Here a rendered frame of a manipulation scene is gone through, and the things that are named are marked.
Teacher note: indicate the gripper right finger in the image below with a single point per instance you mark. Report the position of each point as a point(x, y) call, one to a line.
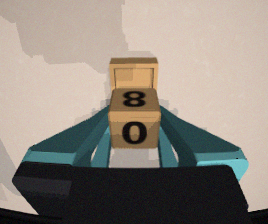
point(195, 146)

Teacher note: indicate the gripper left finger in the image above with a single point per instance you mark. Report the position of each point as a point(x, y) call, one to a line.
point(76, 144)

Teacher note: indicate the tan wooden cube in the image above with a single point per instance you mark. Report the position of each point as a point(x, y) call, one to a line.
point(134, 118)

